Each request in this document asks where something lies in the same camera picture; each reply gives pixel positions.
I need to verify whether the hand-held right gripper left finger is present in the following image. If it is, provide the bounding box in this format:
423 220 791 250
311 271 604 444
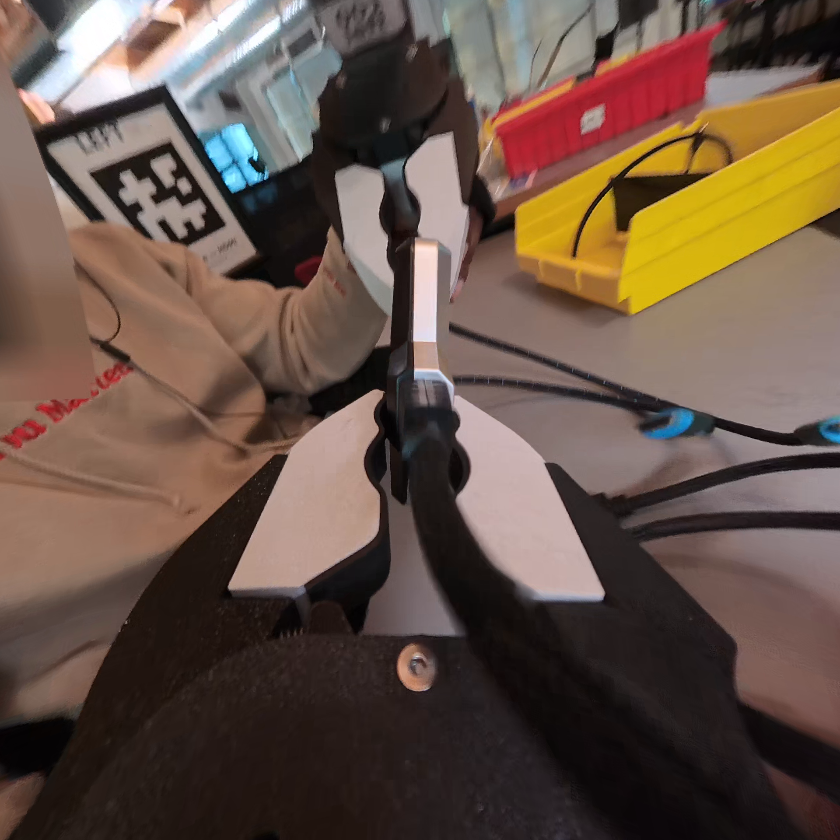
228 389 389 626

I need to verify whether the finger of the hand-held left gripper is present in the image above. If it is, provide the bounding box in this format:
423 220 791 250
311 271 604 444
333 163 396 316
403 130 471 291

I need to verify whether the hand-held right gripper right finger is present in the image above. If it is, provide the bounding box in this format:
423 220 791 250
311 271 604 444
451 395 606 602

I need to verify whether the black braided hdmi cable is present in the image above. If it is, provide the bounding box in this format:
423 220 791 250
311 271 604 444
394 371 568 634

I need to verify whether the silver port adapter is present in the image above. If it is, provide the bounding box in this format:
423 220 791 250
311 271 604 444
386 236 458 508

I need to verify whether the red plastic bin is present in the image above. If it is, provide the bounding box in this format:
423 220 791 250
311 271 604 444
491 20 728 179

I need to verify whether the person's left forearm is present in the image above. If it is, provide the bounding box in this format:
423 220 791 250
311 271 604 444
69 222 389 396

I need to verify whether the person's left hand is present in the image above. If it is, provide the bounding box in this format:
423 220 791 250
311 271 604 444
449 85 498 306

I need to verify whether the person's beige hoodie torso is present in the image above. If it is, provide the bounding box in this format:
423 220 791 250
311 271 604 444
0 222 395 729

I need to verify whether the black framed printed tag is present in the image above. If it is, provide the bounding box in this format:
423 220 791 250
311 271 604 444
34 85 260 277

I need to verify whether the yellow plastic bin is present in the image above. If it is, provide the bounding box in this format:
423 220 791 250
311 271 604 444
514 79 840 317

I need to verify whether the thin black cable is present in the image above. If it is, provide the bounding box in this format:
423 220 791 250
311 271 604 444
570 130 735 260

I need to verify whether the black cable with blue plug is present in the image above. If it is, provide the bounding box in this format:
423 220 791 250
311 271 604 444
448 323 718 442
453 374 840 452

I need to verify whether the plain black cable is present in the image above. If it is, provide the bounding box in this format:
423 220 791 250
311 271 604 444
600 451 840 516
629 511 840 542

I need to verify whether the thin black cord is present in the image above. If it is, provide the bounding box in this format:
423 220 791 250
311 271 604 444
72 259 135 368

